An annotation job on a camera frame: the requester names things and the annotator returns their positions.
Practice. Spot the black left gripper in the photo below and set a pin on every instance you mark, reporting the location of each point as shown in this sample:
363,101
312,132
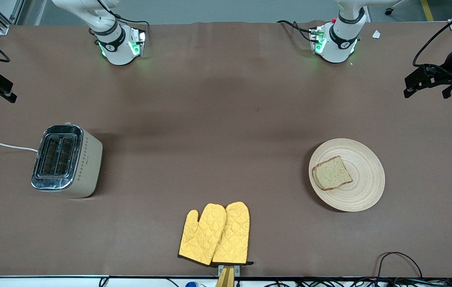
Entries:
448,67

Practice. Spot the round wooden plate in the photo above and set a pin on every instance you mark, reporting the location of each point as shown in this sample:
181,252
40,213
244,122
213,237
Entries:
365,179

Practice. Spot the brown bread slice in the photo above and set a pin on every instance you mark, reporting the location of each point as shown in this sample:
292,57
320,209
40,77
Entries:
331,174

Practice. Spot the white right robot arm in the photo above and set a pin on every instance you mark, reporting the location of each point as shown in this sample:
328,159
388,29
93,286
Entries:
118,44

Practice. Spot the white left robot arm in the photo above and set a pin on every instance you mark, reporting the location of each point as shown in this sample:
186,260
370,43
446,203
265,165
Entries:
341,40

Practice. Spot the beige chrome two-slot toaster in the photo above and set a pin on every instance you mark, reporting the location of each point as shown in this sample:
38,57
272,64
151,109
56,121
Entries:
66,163

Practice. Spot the small white paper scrap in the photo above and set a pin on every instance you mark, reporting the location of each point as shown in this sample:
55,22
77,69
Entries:
376,34

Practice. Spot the black chair caster wheel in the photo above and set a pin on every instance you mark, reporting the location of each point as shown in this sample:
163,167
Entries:
389,11

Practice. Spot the brown table cover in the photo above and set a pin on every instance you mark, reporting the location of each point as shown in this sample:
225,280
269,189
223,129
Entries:
226,87

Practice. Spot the yellow quilted oven mitt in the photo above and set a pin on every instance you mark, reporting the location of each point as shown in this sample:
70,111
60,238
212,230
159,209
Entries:
202,235
234,235

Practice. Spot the small blue object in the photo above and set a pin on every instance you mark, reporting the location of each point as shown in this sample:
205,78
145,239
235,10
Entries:
191,284

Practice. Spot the wooden bar with metal bracket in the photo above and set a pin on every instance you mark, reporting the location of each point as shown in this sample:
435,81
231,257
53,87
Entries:
226,277

